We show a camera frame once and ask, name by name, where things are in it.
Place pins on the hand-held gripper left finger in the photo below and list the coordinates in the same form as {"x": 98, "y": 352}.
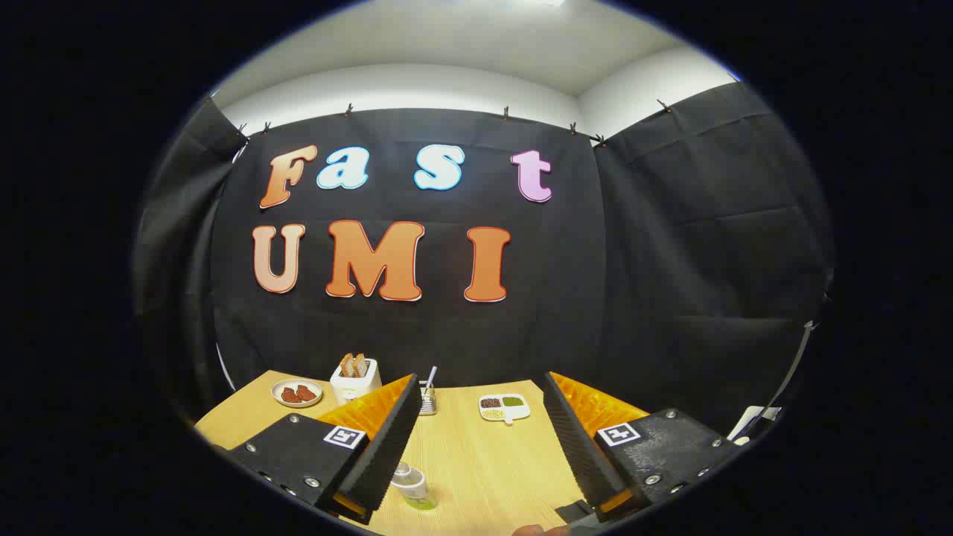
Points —
{"x": 387, "y": 447}

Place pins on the wooden table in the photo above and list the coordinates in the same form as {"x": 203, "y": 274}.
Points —
{"x": 484, "y": 461}

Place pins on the white round plate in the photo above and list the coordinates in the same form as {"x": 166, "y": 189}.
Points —
{"x": 296, "y": 403}

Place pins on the white divided bean dish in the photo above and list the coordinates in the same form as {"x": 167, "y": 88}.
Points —
{"x": 504, "y": 412}

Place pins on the white toaster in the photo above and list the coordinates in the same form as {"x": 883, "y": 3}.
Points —
{"x": 354, "y": 388}

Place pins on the clear plastic juice bottle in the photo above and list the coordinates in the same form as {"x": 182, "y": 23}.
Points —
{"x": 413, "y": 487}

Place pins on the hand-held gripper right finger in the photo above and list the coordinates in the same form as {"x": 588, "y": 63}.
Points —
{"x": 577, "y": 447}

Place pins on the red meat piece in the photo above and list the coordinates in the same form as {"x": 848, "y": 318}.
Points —
{"x": 307, "y": 392}
{"x": 290, "y": 395}

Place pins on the striped straw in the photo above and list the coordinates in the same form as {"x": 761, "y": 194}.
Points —
{"x": 431, "y": 374}

